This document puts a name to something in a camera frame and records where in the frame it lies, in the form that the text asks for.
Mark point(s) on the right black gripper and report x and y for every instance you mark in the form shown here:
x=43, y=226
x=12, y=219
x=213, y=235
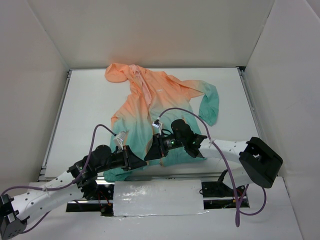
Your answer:
x=161, y=146

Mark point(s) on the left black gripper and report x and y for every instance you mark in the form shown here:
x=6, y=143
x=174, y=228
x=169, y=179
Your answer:
x=126, y=158

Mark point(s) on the orange and teal gradient jacket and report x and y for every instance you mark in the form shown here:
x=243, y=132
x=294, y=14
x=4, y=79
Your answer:
x=156, y=94

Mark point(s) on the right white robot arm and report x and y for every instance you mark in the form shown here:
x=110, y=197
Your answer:
x=260, y=164

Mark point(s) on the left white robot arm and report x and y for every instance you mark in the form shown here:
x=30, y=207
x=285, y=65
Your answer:
x=78, y=182

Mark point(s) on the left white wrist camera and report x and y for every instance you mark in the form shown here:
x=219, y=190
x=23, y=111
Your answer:
x=120, y=139

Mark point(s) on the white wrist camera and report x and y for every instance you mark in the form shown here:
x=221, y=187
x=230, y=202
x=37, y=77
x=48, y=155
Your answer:
x=120, y=139
x=158, y=125

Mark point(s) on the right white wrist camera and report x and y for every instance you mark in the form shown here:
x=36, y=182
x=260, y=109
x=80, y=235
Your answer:
x=158, y=125

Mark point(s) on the aluminium table frame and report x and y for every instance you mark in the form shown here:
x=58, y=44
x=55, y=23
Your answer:
x=89, y=101

